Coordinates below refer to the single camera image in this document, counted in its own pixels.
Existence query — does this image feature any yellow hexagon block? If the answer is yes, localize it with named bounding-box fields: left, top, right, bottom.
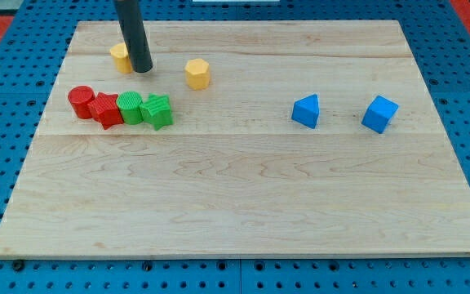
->
left=184, top=58, right=211, bottom=90

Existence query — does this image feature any light wooden board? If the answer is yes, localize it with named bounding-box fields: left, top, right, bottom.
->
left=0, top=20, right=470, bottom=260

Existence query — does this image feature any blue triangular prism block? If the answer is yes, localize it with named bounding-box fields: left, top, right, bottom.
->
left=291, top=94, right=320, bottom=129

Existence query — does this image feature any green star block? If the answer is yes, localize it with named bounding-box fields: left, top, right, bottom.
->
left=140, top=93, right=174, bottom=131

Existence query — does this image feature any green cylinder block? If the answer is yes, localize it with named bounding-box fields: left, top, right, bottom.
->
left=116, top=91, right=143, bottom=125

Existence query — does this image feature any red star block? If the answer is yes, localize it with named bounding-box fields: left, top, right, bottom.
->
left=88, top=92, right=124, bottom=130

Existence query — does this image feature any blue cube block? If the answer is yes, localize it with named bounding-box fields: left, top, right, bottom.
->
left=361, top=96, right=399, bottom=134

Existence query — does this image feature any yellow block behind rod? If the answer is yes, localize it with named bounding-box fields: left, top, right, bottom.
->
left=109, top=42, right=133, bottom=74

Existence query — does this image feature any red cylinder block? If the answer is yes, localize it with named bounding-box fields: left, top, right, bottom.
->
left=68, top=85, right=95, bottom=119

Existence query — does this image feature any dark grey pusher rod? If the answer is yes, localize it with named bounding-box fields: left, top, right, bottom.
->
left=113, top=0, right=153, bottom=73

